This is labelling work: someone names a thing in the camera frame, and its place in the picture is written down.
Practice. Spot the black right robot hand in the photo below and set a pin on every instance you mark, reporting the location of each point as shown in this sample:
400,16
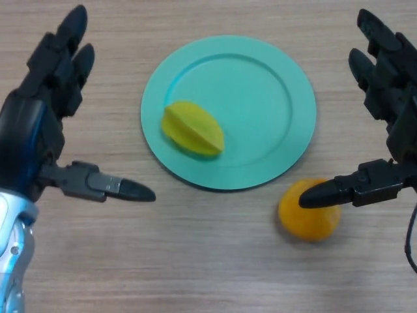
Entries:
384,84

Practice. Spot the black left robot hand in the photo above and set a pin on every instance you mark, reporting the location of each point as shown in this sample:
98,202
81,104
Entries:
29,130

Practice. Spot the yellow starfruit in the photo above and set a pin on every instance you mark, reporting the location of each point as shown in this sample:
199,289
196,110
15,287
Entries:
193,132

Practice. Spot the green round plate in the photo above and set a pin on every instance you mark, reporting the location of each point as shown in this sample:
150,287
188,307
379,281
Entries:
254,111

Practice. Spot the orange pear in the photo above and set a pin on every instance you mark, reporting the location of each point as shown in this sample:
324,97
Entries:
309,225

